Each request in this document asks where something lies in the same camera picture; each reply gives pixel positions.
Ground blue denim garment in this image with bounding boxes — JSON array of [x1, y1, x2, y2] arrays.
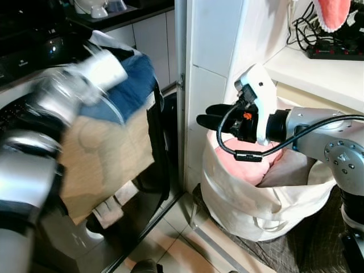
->
[[80, 54, 157, 125]]

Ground beige cloth garment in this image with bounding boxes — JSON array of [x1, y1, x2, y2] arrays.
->
[[57, 94, 157, 228]]

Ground black washing machine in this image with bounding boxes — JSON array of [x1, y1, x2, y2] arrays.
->
[[0, 0, 185, 273]]

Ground pink cloth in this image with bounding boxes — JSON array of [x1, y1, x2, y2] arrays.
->
[[219, 136, 285, 187]]

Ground pale grey cloth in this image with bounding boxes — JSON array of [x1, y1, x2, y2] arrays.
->
[[259, 148, 325, 188]]

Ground white fabric laundry bag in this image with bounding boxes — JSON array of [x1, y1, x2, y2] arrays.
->
[[200, 96, 337, 242]]

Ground white counter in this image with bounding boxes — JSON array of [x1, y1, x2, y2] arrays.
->
[[264, 45, 364, 114]]

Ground black power strip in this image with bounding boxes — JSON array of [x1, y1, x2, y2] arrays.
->
[[306, 44, 364, 61]]

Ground pink fluffy hanging towel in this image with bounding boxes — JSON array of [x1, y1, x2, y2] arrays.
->
[[316, 0, 352, 32]]

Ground black power adapter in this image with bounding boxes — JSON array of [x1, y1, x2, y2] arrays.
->
[[340, 9, 364, 46]]

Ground black robot foot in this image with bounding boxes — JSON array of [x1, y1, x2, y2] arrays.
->
[[130, 259, 164, 273]]

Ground white ceramic pot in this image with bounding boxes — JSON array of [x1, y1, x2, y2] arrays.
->
[[74, 0, 111, 18]]

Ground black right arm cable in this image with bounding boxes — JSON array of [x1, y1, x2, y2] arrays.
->
[[216, 102, 364, 163]]

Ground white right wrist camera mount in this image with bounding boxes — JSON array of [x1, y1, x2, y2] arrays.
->
[[234, 63, 279, 146]]

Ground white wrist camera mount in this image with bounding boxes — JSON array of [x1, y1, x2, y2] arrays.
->
[[234, 63, 279, 146], [74, 50, 129, 94]]

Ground tangled black cables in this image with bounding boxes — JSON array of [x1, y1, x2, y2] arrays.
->
[[287, 3, 364, 52]]

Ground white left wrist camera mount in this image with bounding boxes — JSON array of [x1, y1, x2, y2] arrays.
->
[[74, 50, 129, 94]]

